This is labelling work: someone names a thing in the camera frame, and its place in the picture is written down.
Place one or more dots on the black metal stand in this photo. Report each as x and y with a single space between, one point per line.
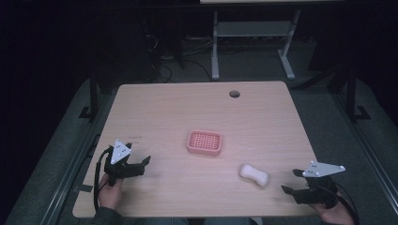
352 93
93 97

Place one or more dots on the white metal desk frame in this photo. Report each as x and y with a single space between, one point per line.
250 28

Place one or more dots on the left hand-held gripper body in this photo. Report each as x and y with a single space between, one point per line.
119 152

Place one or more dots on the white soap bar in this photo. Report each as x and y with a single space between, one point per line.
254 175

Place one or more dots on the person's left hand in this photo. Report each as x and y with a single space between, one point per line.
109 195

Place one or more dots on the dark tape strip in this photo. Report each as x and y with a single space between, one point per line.
83 188

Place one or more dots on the grey floor rail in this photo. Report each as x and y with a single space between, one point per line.
67 175
369 156

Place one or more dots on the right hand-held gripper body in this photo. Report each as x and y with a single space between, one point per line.
322 170

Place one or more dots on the pink soap dish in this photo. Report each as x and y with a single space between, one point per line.
204 142

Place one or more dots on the person's right hand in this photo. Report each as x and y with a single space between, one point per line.
333 215

